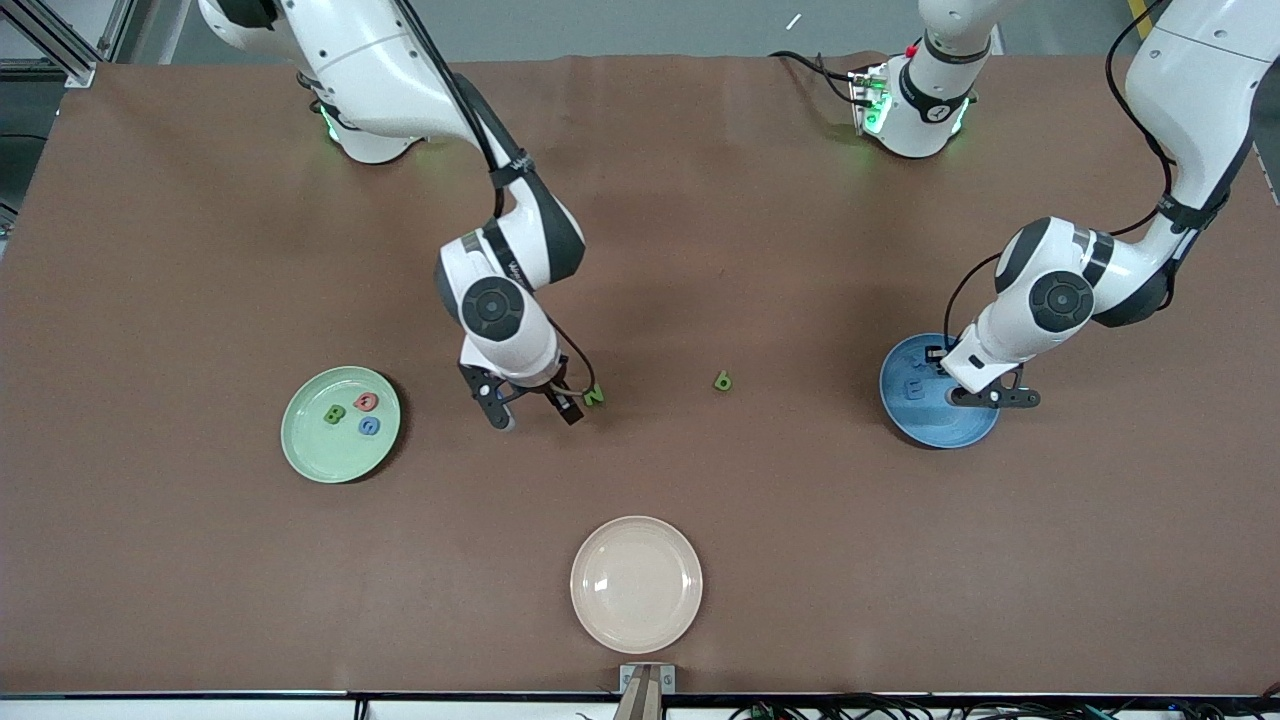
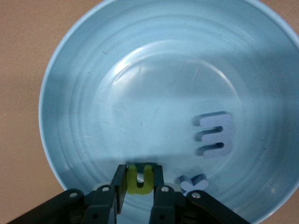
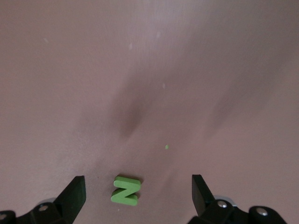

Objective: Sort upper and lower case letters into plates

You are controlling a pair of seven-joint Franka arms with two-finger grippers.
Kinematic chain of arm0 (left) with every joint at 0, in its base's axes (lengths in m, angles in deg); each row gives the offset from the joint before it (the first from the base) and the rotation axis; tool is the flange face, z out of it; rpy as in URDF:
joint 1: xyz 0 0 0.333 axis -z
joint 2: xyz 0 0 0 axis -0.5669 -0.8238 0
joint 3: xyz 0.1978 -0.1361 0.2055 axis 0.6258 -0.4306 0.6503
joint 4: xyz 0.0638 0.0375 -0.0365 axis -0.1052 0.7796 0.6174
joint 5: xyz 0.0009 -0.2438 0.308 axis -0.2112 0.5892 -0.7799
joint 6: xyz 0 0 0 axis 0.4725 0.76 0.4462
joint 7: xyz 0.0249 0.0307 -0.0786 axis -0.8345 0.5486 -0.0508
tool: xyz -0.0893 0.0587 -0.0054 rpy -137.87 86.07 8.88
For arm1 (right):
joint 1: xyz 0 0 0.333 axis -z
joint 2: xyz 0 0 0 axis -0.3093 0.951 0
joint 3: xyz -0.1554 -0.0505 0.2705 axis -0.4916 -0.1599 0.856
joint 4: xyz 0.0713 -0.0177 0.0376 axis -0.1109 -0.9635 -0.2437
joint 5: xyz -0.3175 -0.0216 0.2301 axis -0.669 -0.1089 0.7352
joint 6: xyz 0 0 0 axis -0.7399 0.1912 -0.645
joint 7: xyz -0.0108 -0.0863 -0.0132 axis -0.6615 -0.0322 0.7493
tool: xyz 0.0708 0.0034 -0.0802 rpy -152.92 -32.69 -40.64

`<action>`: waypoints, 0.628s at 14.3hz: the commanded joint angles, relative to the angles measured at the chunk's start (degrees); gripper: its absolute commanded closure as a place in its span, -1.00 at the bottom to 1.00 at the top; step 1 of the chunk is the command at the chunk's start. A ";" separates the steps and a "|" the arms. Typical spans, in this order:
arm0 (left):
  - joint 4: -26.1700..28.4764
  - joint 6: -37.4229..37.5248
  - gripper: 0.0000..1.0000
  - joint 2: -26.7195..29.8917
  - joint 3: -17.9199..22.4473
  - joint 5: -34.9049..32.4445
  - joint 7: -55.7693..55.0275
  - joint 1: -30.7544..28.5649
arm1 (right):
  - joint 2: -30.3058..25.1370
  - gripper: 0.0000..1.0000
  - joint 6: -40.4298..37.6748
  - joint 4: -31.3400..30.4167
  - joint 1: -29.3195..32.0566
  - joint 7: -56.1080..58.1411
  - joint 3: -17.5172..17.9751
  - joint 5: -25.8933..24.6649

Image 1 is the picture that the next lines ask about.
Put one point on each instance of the blue letter m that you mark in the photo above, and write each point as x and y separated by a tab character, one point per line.
908	389

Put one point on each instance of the red letter Q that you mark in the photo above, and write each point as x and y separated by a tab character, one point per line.
360	403

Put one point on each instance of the green letter N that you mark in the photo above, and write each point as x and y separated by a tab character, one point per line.
595	396

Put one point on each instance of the blue letter G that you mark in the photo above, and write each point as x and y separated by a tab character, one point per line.
363	426

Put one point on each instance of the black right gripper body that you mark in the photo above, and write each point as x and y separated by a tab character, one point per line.
551	389

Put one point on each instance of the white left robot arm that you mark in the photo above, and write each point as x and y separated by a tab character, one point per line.
1200	90

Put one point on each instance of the green letter B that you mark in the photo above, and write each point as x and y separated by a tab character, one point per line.
328	415

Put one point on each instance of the light green plate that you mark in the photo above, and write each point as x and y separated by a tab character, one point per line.
320	455

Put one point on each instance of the blue plate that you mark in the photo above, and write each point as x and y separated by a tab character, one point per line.
920	420

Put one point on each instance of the brown table cover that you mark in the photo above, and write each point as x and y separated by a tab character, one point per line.
640	250

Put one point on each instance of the aluminium frame profile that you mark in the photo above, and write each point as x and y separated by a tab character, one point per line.
75	70

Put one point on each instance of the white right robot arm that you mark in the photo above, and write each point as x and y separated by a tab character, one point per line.
380	70

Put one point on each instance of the green letter q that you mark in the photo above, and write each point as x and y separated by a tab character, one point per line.
724	385

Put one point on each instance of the cream plate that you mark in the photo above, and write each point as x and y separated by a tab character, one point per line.
636	585

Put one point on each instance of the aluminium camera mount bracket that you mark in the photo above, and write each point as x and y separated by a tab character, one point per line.
647	690

